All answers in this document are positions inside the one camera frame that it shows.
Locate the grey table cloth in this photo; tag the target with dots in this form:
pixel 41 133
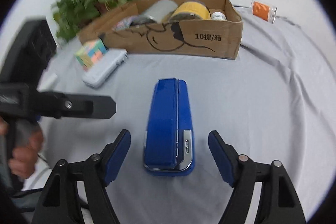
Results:
pixel 275 101

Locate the white plastic bottle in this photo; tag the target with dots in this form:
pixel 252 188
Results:
pixel 219 16

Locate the blue stapler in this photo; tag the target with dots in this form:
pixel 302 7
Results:
pixel 169 144

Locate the pastel puzzle cube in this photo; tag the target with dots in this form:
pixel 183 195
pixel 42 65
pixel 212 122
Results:
pixel 90 53

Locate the person's left hand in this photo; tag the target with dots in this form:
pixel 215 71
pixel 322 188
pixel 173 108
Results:
pixel 24 157

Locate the large open cardboard box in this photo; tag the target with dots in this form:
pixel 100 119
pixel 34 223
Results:
pixel 209 38

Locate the orange clear plastic jar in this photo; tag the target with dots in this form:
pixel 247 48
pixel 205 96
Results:
pixel 264 11

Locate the yellow label glass jar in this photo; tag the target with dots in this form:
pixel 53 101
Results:
pixel 190 10

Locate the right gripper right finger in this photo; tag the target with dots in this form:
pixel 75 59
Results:
pixel 278 203

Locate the white rectangular device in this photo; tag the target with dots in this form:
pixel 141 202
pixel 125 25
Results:
pixel 100 72

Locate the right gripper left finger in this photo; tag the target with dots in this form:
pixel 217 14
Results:
pixel 59 201

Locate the silver metal tin can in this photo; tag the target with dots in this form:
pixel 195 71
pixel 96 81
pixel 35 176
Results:
pixel 156 13

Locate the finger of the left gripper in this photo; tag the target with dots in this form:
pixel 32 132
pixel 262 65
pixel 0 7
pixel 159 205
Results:
pixel 58 105

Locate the colourful board game box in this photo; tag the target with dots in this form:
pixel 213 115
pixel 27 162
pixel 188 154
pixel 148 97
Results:
pixel 128 22

